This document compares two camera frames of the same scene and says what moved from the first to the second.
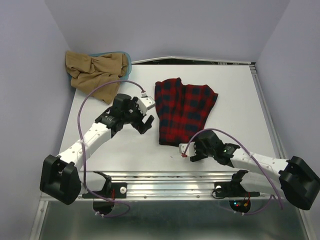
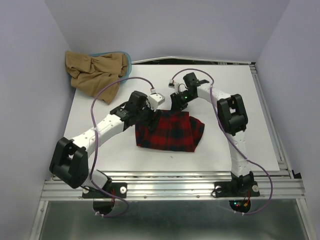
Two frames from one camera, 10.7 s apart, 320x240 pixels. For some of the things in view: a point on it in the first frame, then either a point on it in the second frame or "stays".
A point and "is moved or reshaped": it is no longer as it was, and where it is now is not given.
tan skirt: x=97 y=75 stays
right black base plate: x=232 y=189 stays
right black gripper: x=198 y=156 to x=176 y=104
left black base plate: x=112 y=190 stays
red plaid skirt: x=183 y=109 is moved or reshaped
